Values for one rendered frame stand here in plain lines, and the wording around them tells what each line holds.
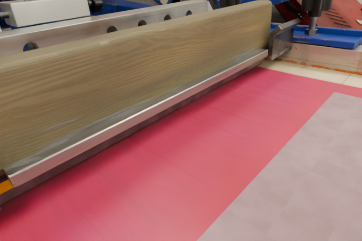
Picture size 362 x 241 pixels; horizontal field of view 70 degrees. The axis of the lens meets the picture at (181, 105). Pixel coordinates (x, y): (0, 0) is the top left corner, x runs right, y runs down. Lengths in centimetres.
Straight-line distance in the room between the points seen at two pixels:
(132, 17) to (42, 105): 34
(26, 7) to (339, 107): 46
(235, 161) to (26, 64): 18
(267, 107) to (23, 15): 38
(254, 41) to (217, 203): 26
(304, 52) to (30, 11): 44
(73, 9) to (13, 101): 34
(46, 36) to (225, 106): 28
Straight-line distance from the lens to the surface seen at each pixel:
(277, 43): 43
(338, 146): 28
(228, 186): 21
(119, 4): 100
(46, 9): 50
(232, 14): 34
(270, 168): 23
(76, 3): 52
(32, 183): 24
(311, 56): 48
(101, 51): 21
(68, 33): 45
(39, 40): 44
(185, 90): 27
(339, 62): 47
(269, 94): 36
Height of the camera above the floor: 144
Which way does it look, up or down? 46 degrees down
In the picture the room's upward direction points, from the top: 29 degrees clockwise
